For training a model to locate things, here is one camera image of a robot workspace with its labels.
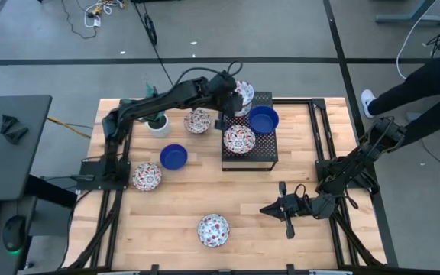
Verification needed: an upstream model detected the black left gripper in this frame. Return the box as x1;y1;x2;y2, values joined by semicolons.
207;70;246;131

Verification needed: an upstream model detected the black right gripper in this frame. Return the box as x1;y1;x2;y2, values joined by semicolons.
259;180;313;240

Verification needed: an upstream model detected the floral patterned mini bowl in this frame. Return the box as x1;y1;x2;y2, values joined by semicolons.
233;79;256;118
197;213;231;248

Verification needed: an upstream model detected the blue mini bowl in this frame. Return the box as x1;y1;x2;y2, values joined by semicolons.
247;105;280;136
159;143;189;171

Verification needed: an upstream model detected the kaleidoscope patterned mini bowl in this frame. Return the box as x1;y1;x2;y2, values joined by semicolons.
223;124;257;155
132;162;163;192
183;108;212;134

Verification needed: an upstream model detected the black perforated metal rack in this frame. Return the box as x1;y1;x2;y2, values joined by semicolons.
221;91;280;172

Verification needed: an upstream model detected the white plant pot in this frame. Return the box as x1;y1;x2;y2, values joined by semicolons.
144;113;171;138

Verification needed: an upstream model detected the green snake plant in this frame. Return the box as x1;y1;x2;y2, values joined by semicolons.
120;82;167;123

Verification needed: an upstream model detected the person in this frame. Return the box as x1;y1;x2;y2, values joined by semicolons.
360;40;440;148

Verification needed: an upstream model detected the grey desk foot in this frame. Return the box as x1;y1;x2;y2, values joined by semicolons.
375;0;440;26

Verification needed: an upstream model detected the black folded object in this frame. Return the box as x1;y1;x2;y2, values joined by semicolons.
0;114;30;146

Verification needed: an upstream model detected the dark grey desk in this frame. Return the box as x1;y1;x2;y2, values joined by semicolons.
0;94;53;202

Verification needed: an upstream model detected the black computer mouse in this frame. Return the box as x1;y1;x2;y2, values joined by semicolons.
2;215;28;254

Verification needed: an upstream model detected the thick black floor cable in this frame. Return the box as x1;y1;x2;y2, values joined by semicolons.
131;0;183;99

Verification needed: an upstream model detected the black aluminium table frame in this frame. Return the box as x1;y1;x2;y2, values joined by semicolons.
66;97;386;275

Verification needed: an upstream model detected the white and yellow cable bundle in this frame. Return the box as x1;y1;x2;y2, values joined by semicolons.
83;0;125;29

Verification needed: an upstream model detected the white floor cable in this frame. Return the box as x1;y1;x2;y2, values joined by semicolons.
395;0;429;81

